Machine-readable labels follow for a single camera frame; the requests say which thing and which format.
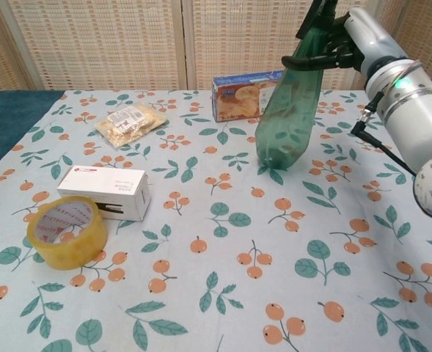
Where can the floral patterned tablecloth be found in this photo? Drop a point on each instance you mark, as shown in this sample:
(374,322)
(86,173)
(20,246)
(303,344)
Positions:
(215,227)

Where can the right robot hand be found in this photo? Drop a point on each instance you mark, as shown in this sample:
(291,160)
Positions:
(342,44)

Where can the orange and blue snack box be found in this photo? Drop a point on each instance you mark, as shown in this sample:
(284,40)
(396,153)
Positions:
(239,99)

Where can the teal cloth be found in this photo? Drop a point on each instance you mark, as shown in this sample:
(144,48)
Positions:
(10,124)

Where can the green plastic bottle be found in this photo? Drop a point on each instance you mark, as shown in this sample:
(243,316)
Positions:
(289,113)

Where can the yellowish packing tape roll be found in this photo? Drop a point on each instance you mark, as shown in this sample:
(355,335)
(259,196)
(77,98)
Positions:
(67,232)

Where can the white cardboard box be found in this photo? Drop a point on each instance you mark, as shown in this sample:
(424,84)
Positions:
(107,190)

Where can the clear bag of snacks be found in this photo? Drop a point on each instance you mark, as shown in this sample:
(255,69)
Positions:
(130,123)

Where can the bamboo folding screen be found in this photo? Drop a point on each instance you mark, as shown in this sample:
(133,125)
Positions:
(127,44)

